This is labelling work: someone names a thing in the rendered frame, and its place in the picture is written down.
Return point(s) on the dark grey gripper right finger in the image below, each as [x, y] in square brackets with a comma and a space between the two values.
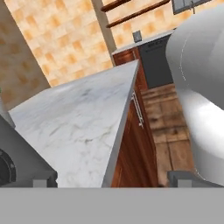
[182, 178]

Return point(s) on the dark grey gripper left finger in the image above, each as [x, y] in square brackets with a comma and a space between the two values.
[26, 163]

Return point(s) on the dark wood cupboard door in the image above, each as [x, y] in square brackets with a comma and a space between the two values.
[137, 154]

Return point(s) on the large white rounded object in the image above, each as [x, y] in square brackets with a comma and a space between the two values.
[198, 87]

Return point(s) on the dark grey dishwasher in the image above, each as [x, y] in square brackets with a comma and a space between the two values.
[156, 64]

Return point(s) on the dark wood cupboard run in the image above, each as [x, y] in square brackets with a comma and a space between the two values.
[128, 56]

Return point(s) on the grey framed window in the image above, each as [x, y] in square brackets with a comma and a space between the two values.
[186, 5]

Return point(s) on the grey wall socket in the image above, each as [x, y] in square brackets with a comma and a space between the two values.
[137, 36]

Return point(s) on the long dark wood wall shelf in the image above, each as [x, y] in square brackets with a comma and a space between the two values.
[137, 14]

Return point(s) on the short dark wood wall shelf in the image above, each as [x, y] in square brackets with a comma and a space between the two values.
[115, 5]

